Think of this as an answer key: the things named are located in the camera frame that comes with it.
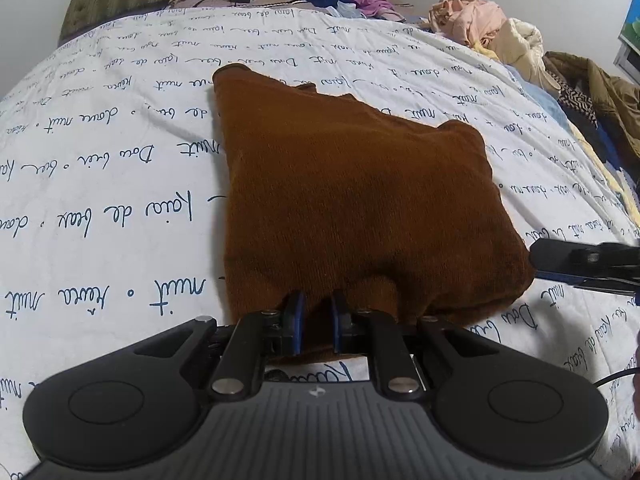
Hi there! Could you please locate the black patterned garment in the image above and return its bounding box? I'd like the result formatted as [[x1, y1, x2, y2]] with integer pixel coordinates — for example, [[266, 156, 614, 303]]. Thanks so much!
[[558, 86, 608, 160]]

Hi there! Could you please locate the olive brown jacket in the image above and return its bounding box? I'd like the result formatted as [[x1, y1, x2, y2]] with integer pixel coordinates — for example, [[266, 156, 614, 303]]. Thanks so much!
[[544, 51, 639, 180]]

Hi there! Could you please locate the purple garment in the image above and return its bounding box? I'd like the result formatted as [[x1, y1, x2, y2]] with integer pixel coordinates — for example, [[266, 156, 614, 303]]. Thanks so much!
[[352, 0, 414, 23]]

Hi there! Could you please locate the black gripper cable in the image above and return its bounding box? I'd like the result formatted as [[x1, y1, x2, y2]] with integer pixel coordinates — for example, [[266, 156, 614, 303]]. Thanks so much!
[[591, 365, 640, 390]]

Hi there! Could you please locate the pink clothes pile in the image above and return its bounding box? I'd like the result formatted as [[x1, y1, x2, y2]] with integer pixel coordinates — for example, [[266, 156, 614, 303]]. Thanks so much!
[[426, 0, 506, 48]]

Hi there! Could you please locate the brown knit sweater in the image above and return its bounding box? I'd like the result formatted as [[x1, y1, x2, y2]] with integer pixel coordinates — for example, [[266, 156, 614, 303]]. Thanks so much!
[[213, 64, 534, 326]]

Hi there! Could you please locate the light blue blanket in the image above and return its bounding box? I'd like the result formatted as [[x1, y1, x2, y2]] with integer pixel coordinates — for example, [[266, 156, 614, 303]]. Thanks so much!
[[506, 65, 572, 133]]

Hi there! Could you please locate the cream padded jacket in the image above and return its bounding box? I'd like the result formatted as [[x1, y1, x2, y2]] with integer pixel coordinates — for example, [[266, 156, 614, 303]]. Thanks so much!
[[490, 18, 546, 88]]

